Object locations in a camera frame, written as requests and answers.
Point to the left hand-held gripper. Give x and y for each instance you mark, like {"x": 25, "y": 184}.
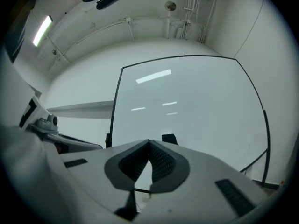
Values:
{"x": 43, "y": 125}

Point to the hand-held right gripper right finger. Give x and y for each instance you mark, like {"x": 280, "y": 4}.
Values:
{"x": 198, "y": 195}

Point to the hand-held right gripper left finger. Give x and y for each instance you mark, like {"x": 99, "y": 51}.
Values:
{"x": 93, "y": 171}

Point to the black eraser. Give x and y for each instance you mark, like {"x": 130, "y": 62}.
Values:
{"x": 169, "y": 138}

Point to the black-framed whiteboard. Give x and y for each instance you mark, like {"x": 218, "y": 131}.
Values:
{"x": 187, "y": 101}

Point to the person's torso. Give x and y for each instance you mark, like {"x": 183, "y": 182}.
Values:
{"x": 12, "y": 83}

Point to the long white ceiling conduit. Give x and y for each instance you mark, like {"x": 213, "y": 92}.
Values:
{"x": 93, "y": 32}

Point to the fluorescent ceiling light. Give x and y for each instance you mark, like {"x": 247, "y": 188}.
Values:
{"x": 42, "y": 30}

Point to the round ceiling smoke detector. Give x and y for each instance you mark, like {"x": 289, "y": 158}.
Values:
{"x": 170, "y": 6}

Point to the white ceiling pipe bundle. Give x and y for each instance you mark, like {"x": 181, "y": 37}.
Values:
{"x": 190, "y": 10}

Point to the thin white corner pipe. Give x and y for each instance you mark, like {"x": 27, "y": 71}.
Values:
{"x": 210, "y": 13}

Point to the black head-worn camera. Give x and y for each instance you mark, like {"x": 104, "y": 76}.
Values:
{"x": 108, "y": 1}

